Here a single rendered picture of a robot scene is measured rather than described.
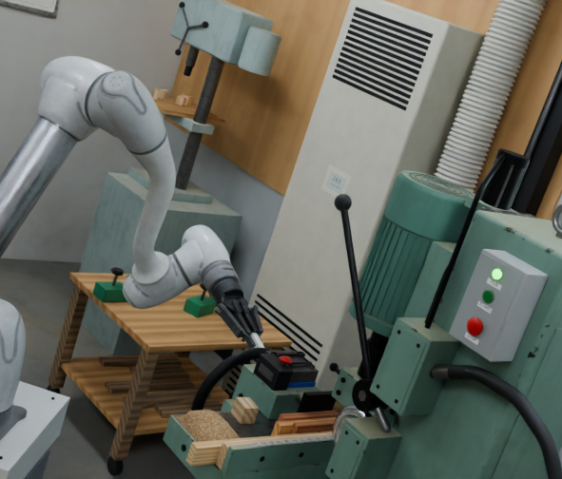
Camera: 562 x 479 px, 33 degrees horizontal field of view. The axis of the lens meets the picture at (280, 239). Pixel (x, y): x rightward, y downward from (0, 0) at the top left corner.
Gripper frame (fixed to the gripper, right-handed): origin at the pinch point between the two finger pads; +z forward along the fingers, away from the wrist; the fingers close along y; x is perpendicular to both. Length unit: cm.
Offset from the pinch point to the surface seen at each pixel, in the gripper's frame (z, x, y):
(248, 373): 15.7, -9.2, -16.4
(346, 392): 33.7, -24.3, -8.6
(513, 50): -75, -65, 111
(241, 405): 25.7, -11.0, -24.7
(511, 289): 54, -76, -22
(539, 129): -50, -51, 115
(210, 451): 39, -15, -41
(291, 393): 25.2, -13.5, -12.0
